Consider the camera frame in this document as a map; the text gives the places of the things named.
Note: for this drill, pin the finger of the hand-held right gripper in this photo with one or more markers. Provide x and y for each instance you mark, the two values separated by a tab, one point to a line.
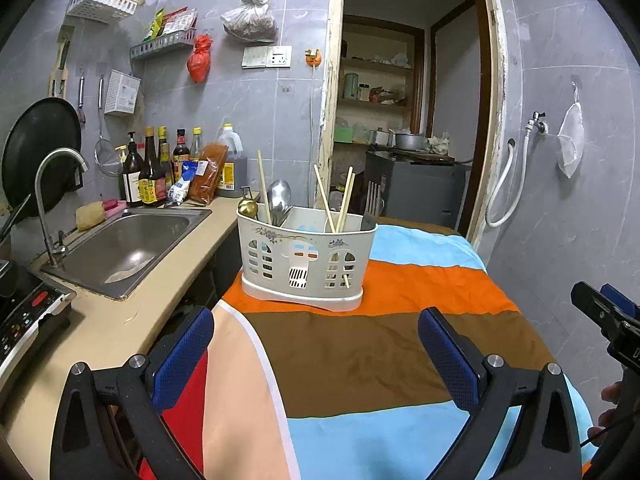
617	300
592	302

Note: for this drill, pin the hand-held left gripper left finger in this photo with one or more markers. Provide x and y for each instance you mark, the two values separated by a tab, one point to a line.
182	360

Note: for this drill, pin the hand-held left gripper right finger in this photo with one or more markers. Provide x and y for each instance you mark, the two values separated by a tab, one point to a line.
447	360

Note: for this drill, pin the white plastic utensil holder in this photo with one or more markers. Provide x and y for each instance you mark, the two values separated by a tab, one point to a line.
280	260

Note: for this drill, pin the gold spoon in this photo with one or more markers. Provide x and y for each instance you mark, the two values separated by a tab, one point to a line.
247	208

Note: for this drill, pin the person's right hand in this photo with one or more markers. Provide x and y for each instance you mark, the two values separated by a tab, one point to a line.
609	394

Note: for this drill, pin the beige kitchen counter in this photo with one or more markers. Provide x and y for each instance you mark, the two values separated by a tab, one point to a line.
115	330

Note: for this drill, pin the colourful striped cloth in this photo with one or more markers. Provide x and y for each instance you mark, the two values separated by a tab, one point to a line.
350	355

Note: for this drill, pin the stainless steel sink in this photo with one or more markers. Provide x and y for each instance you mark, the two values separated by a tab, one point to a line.
130	252

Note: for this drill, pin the black induction cooker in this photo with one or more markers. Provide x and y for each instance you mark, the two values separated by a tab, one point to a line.
25	315

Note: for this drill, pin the pink soap dish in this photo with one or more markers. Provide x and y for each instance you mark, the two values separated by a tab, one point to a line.
115	205

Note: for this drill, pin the yellow sponge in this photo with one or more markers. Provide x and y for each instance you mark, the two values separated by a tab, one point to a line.
91	216

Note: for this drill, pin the white mesh bag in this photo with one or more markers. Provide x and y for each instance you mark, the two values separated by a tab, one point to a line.
570	132

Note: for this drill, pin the white and blue packet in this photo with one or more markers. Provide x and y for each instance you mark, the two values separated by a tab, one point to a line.
182	185

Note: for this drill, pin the grey cabinet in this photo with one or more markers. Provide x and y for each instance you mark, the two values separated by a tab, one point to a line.
425	185

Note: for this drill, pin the dark sauce bottle yellow label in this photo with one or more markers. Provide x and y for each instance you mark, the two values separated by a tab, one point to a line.
152	182

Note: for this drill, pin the red chili powder bag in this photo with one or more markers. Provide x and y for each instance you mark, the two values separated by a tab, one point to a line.
207	180

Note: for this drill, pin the dark pump bottle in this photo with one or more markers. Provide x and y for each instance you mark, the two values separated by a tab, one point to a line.
132	177

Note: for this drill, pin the slim dark sauce bottle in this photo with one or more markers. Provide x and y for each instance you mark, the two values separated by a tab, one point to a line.
165	160

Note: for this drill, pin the dark bottle red cap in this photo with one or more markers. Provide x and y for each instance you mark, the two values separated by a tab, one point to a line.
181	155

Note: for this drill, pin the chrome faucet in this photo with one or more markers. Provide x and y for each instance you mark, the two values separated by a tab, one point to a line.
42	205

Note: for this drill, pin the small yellow cap bottle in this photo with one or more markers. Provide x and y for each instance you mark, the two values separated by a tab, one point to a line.
121	157

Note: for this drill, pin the metal mesh strainer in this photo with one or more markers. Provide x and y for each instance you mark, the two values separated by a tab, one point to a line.
109	160

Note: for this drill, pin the clear bottle yellow cap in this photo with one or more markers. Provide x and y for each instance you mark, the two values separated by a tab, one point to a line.
196	146

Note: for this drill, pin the metal cooking pot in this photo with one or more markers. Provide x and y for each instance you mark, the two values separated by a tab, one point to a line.
409	141

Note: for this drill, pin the green box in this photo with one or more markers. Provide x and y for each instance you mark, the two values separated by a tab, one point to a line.
344	135

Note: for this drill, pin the black frying pan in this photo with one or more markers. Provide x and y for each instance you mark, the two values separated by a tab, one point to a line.
40	150

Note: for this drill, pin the white cup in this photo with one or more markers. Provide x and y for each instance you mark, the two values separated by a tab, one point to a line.
364	92

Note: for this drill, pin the green thermos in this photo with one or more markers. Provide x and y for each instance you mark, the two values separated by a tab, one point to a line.
351	86

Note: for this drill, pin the red plastic bag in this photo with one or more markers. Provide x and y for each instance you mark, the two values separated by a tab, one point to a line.
199	62

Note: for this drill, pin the wooden shelf unit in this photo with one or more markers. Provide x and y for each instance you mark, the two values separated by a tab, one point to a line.
380	65

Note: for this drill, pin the hanging wooden board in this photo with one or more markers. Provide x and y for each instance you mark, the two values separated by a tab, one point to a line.
60	67

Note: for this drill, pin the green yellow snack packet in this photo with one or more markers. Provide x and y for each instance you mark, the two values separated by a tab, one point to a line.
155	25

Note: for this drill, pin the red snack packets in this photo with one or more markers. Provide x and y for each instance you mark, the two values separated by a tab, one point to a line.
180	21

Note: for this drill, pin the clear plastic bag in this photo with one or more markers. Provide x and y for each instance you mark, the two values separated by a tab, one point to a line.
250	22

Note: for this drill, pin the long white plastic basket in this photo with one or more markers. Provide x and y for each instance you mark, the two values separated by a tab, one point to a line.
102	4

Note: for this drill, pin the wall water tap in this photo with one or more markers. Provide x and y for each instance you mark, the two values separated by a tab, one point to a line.
537	122

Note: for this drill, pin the small white wall basket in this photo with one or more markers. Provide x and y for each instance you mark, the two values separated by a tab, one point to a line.
122	92

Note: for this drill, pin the wall light switch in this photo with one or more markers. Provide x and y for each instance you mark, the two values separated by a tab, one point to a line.
254	57

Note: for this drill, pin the metal wall shelf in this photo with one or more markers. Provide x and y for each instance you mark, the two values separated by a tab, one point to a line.
162	46

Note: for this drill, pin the wall power socket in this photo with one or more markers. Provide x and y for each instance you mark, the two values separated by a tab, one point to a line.
279	56

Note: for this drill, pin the orange wall plug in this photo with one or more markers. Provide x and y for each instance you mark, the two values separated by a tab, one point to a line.
312	58

